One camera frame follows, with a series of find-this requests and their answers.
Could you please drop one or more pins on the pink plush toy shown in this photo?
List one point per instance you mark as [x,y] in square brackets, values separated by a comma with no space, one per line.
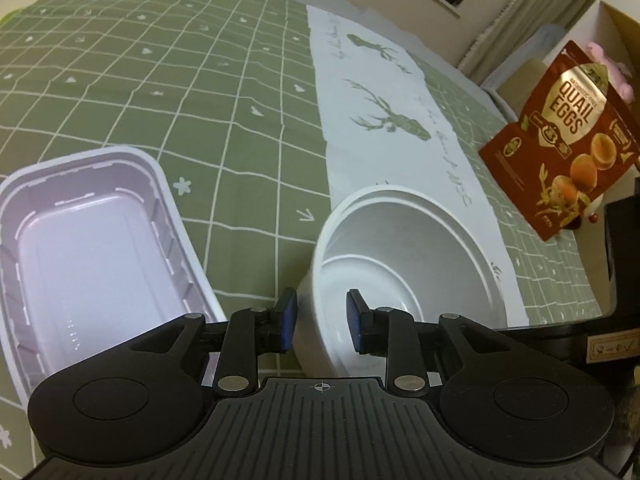
[612,67]

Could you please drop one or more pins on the white plastic bowl orange label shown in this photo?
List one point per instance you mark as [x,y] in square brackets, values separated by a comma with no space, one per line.
[415,250]

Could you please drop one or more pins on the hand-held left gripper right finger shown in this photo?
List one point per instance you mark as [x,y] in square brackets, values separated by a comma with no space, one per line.
[354,323]

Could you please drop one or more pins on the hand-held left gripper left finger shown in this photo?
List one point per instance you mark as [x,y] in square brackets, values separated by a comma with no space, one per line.
[286,318]

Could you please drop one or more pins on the yellow wall shelf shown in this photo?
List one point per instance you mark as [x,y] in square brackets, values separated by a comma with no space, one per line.
[620,30]

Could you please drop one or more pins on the white plastic tray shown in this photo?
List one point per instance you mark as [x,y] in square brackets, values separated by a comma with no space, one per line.
[85,260]

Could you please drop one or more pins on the green checked blanket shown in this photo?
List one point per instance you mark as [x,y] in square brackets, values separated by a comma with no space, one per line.
[150,85]

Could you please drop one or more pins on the beige curtain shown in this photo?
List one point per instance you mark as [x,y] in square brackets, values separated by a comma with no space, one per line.
[520,15]

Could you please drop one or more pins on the red-brown snack bag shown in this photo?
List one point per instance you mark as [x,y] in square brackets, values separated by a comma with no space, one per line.
[570,150]

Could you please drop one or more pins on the beige padded headboard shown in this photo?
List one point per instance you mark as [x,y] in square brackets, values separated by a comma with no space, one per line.
[525,90]

